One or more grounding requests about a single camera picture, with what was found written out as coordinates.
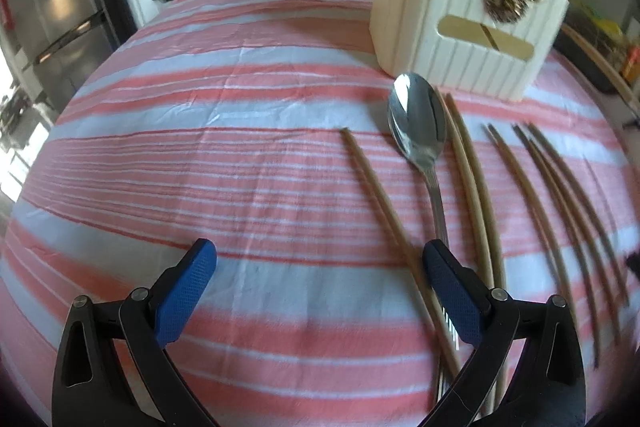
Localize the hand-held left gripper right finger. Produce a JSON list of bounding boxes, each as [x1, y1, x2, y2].
[[422, 239, 588, 427]]

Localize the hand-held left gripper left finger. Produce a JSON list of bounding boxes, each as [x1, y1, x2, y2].
[[52, 238, 218, 427]]

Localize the wooden chopstick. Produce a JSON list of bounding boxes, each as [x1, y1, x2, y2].
[[445, 93, 508, 413], [486, 123, 577, 324], [434, 87, 496, 293], [340, 128, 461, 378], [528, 141, 621, 340], [513, 125, 600, 367], [528, 123, 629, 306]]

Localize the steel spoon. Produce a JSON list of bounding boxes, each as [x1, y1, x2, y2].
[[387, 72, 461, 408]]

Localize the cream ribbed utensil box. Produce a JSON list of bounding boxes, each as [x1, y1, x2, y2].
[[369, 0, 569, 102]]

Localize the pink white striped tablecloth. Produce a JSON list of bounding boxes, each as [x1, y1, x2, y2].
[[0, 0, 640, 427]]

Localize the long wooden board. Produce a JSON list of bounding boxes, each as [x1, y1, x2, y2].
[[560, 24, 640, 108]]

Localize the orange sauce bottle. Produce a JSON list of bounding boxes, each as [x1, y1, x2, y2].
[[620, 47, 640, 82]]

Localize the yellow bag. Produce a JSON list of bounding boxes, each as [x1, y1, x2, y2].
[[575, 2, 626, 42]]

